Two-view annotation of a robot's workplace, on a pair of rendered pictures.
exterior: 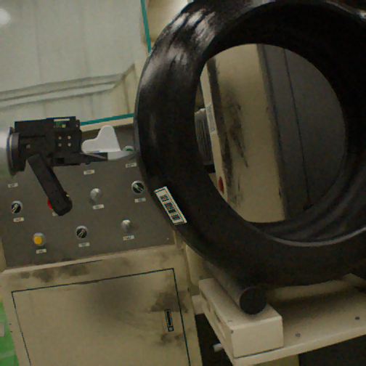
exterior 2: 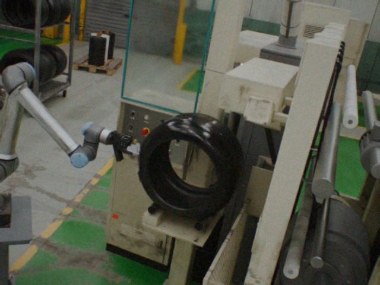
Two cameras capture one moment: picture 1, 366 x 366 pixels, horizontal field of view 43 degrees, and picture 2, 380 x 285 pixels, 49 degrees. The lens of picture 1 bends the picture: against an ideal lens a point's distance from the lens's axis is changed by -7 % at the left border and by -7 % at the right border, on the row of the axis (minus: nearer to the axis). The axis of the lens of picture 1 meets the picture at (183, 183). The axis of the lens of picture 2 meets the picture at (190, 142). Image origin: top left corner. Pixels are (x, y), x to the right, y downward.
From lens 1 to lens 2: 1.74 m
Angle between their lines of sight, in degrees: 29
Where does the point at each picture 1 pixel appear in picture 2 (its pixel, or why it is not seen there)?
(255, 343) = (148, 221)
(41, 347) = (120, 180)
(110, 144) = (135, 150)
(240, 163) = (195, 159)
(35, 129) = (116, 136)
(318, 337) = (167, 230)
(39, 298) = (126, 162)
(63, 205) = (118, 159)
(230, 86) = not seen: hidden behind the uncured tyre
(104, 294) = not seen: hidden behind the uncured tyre
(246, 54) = not seen: hidden behind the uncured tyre
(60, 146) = (121, 145)
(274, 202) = (203, 177)
